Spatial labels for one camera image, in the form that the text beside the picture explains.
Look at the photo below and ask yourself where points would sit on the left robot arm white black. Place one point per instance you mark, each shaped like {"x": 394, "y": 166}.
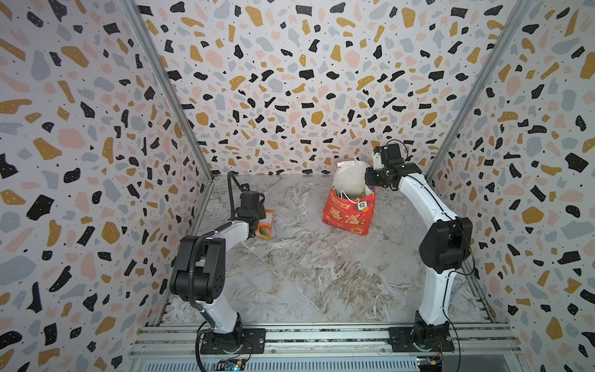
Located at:
{"x": 199, "y": 273}

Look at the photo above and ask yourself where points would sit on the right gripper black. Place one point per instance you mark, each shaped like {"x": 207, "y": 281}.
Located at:
{"x": 372, "y": 177}

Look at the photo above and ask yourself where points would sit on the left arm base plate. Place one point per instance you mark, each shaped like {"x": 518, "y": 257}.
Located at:
{"x": 250, "y": 341}

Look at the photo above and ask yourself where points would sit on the right circuit board with wires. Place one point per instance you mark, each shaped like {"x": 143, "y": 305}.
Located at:
{"x": 430, "y": 364}

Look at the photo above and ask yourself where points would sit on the red paper gift bag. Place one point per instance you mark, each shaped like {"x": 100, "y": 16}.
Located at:
{"x": 350, "y": 203}

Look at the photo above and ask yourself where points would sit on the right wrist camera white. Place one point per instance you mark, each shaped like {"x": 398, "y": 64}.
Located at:
{"x": 378, "y": 163}

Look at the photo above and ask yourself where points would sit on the orange fruit candy packet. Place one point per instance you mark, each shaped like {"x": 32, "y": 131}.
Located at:
{"x": 264, "y": 229}

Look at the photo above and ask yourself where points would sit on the aluminium mounting rail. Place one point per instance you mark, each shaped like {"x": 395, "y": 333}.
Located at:
{"x": 328, "y": 347}

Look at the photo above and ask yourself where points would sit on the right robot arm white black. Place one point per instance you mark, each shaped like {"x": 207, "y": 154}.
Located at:
{"x": 443, "y": 250}

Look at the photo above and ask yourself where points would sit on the left green circuit board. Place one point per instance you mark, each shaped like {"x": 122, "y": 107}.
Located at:
{"x": 232, "y": 364}

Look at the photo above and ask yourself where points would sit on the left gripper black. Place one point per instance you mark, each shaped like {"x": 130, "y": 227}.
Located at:
{"x": 259, "y": 214}

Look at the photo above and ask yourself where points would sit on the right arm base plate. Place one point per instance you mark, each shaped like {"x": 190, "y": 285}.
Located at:
{"x": 407, "y": 340}

